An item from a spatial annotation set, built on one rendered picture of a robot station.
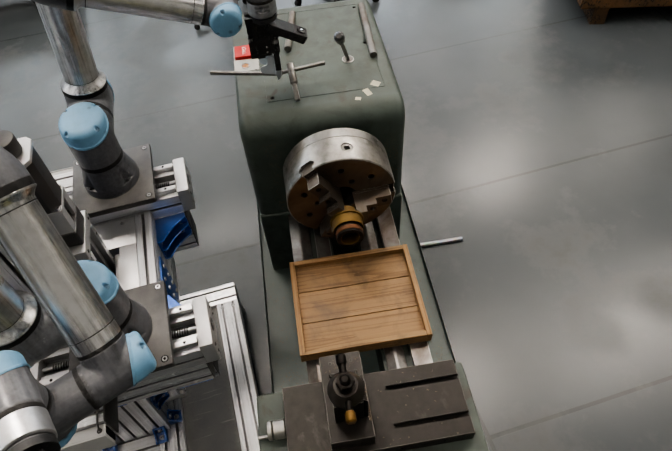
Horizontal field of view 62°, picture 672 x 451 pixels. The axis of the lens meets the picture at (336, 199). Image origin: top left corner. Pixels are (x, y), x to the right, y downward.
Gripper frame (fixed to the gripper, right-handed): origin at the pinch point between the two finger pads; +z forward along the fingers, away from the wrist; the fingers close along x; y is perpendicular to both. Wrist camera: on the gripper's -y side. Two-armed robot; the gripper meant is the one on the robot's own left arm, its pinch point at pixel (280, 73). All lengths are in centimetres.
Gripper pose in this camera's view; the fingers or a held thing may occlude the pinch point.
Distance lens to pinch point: 167.2
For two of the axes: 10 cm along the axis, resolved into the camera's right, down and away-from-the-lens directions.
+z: 0.5, 6.4, 7.7
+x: 1.5, 7.6, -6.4
